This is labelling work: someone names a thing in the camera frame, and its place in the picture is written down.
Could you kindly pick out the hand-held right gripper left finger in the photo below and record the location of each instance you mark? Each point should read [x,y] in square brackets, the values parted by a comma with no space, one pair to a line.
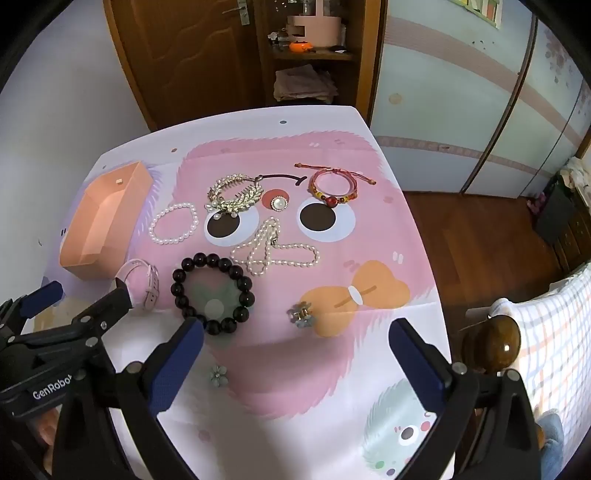
[171,369]

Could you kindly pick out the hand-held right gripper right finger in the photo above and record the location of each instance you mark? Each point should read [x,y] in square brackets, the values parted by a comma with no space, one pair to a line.
[414,364]

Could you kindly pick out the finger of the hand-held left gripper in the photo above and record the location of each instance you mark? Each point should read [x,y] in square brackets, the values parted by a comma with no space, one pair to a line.
[111,303]
[42,297]

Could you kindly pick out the white smart band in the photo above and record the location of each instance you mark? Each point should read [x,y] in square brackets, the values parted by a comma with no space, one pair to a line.
[150,286]

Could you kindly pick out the orange paper box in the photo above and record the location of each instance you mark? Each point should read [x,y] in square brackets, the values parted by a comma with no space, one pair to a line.
[99,221]

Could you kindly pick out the small flower earring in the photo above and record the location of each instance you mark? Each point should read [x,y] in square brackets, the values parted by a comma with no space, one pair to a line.
[218,374]

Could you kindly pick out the flower hair clip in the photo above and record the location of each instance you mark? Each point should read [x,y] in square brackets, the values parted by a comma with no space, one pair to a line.
[301,315]

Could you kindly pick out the plaid blanket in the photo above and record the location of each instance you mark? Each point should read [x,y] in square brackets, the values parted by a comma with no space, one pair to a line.
[554,332]

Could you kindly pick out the person's blue jeans leg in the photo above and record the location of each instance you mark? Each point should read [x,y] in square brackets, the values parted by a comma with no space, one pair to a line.
[551,443]

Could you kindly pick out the gold leaf hair comb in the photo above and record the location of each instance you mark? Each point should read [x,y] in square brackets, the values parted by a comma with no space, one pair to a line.
[240,198]

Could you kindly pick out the round pearl brooch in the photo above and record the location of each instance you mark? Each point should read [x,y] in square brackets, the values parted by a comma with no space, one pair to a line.
[279,203]

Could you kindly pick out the black bag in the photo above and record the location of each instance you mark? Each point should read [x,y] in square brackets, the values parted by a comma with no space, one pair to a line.
[553,217]

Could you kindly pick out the wooden drawer cabinet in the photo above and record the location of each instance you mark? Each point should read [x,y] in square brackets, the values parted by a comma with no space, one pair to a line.
[575,240]

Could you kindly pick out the wooden door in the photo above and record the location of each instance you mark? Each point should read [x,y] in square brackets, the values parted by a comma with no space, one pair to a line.
[184,60]

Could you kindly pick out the pale sliding wardrobe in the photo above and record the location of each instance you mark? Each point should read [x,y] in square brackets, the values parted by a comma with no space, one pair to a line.
[452,92]

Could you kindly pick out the folded beige cloths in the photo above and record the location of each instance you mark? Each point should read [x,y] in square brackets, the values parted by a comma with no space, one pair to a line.
[304,85]

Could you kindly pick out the wooden shelf unit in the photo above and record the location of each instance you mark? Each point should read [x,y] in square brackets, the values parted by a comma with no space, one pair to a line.
[364,55]

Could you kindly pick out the orange toy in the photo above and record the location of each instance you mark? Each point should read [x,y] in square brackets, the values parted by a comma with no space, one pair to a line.
[300,46]

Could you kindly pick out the pink round box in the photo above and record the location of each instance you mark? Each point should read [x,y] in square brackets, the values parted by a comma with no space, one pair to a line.
[316,27]

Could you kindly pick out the wooden ball post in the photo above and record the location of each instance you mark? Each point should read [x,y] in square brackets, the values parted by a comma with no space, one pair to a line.
[491,341]

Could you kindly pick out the wall poster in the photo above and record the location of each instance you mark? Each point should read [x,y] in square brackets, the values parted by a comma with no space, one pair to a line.
[480,10]

